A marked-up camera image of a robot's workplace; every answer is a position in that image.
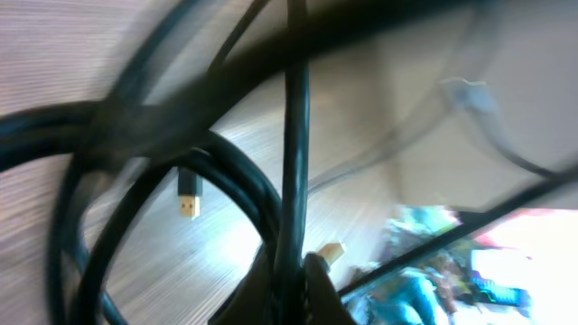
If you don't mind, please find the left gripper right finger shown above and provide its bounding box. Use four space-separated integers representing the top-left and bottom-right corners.
302 253 356 325

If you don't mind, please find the thick black USB cable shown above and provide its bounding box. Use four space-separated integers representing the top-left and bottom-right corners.
0 0 498 325

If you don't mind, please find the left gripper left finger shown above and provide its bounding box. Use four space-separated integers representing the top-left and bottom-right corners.
208 244 276 325

